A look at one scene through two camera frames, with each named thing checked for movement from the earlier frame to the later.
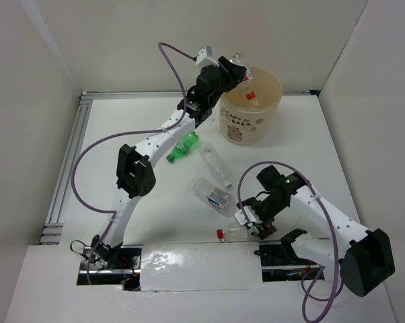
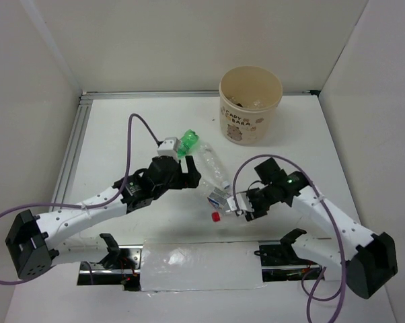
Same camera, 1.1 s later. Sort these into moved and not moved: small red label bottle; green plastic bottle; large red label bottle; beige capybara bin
Moved: small red label bottle; large red label bottle
Not moved: green plastic bottle; beige capybara bin
